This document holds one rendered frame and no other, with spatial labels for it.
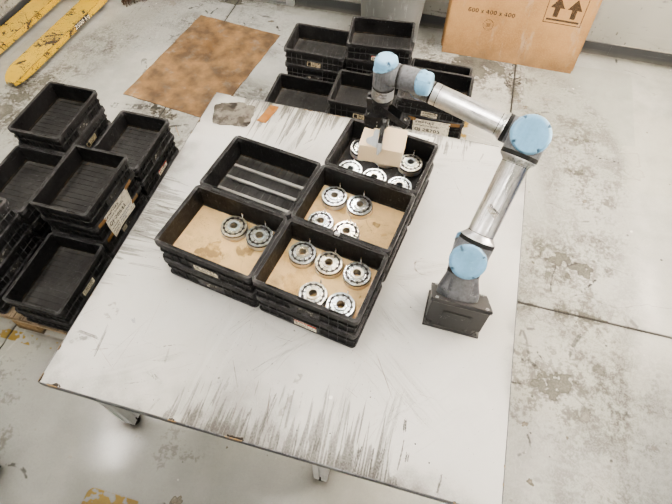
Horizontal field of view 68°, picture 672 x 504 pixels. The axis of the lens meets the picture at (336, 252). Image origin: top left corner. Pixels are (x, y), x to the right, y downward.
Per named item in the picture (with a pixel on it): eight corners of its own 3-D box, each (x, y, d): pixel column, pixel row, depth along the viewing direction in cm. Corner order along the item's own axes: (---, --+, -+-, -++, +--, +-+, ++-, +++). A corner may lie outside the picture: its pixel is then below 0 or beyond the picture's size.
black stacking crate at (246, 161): (322, 183, 209) (322, 164, 200) (290, 235, 194) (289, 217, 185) (240, 154, 218) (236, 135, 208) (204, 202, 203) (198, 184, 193)
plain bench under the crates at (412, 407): (488, 236, 295) (528, 152, 236) (453, 534, 209) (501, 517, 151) (236, 181, 316) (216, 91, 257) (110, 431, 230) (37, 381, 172)
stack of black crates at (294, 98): (338, 112, 332) (339, 83, 313) (326, 142, 316) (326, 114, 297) (282, 101, 337) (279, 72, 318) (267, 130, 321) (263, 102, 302)
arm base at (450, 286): (475, 294, 184) (482, 269, 182) (480, 306, 169) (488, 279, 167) (435, 284, 186) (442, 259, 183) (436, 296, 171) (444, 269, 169)
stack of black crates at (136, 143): (140, 152, 309) (121, 109, 281) (184, 162, 305) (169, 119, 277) (107, 200, 288) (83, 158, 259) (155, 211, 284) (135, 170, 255)
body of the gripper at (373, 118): (367, 114, 179) (370, 87, 169) (391, 119, 178) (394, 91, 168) (363, 129, 175) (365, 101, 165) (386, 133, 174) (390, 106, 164)
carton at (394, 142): (405, 145, 189) (408, 130, 183) (399, 167, 183) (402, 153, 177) (364, 137, 191) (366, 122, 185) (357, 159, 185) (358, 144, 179)
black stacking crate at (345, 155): (434, 164, 216) (439, 145, 207) (412, 213, 201) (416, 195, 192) (350, 137, 225) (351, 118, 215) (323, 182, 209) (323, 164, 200)
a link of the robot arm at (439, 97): (549, 129, 164) (418, 68, 173) (554, 127, 154) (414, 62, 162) (531, 161, 168) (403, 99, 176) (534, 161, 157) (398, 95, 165)
